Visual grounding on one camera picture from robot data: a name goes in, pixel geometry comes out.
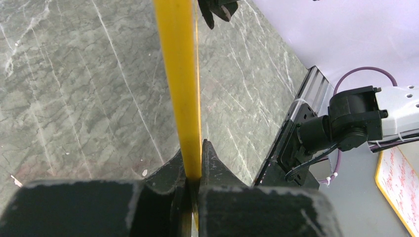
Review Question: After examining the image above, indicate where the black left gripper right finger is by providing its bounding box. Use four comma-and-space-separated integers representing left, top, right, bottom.
198, 140, 342, 237

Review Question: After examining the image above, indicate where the spare yellow framed whiteboard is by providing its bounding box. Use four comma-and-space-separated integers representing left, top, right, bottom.
375, 147, 419, 237

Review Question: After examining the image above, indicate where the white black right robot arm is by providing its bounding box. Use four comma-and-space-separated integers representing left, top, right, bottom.
281, 85, 419, 185

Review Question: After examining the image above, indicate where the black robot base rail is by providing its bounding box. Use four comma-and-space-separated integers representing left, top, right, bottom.
253, 66, 330, 190

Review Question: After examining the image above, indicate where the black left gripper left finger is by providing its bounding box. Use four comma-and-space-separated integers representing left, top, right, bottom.
0, 152, 192, 237

